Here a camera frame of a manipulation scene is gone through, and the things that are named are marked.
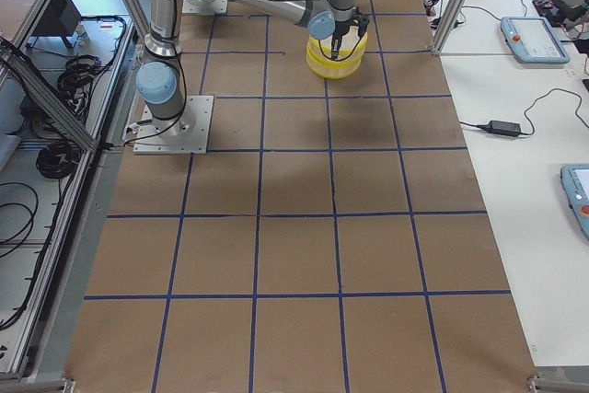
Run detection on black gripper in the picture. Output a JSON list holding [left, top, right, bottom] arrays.
[[330, 6, 370, 61]]

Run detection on yellow steamer layer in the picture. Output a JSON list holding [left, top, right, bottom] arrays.
[[306, 53, 362, 80], [306, 27, 368, 66]]

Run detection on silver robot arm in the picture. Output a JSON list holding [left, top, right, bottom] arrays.
[[136, 0, 368, 143]]

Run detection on black power adapter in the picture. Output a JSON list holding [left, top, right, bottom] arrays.
[[477, 120, 523, 137]]

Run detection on far teach pendant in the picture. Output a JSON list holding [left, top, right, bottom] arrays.
[[500, 17, 570, 64]]

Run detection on teach pendant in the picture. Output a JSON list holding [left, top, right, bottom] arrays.
[[560, 163, 588, 238], [500, 17, 570, 64]]

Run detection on near teach pendant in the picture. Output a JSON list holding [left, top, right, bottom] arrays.
[[560, 163, 588, 238]]

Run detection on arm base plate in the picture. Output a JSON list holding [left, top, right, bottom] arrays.
[[182, 0, 228, 16], [133, 96, 214, 155]]

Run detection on coiled black cables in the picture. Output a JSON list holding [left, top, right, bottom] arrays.
[[35, 138, 82, 180]]

